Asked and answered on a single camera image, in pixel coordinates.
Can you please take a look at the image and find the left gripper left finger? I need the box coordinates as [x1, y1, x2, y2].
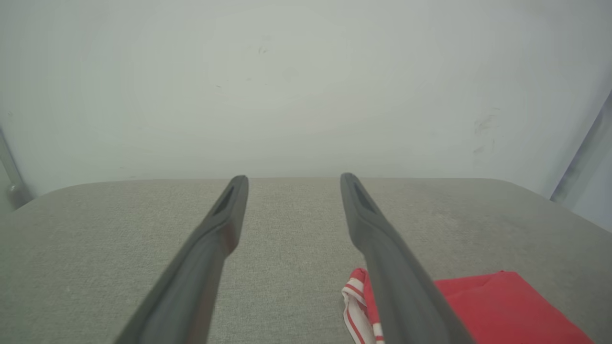
[115, 175, 249, 344]

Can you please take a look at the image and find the red garment with white sleeves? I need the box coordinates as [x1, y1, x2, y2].
[342, 268, 593, 344]

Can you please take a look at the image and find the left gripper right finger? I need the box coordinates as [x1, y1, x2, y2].
[340, 172, 474, 344]

